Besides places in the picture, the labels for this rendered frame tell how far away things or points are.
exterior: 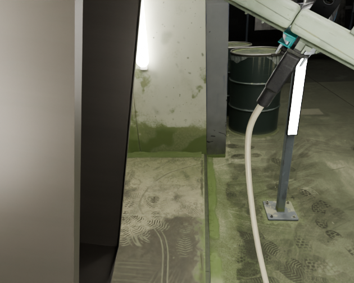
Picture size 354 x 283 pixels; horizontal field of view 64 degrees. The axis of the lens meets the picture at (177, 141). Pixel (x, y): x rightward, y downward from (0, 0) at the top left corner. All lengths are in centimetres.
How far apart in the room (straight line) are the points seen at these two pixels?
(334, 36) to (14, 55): 50
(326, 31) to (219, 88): 198
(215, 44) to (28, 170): 220
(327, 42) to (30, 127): 50
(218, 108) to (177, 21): 81
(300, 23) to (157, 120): 215
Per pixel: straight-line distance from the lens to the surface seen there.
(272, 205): 221
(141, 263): 175
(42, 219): 40
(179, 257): 175
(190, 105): 257
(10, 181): 38
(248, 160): 77
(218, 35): 245
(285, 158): 192
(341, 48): 61
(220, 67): 249
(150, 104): 261
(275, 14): 61
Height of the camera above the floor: 133
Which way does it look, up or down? 25 degrees down
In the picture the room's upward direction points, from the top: 3 degrees counter-clockwise
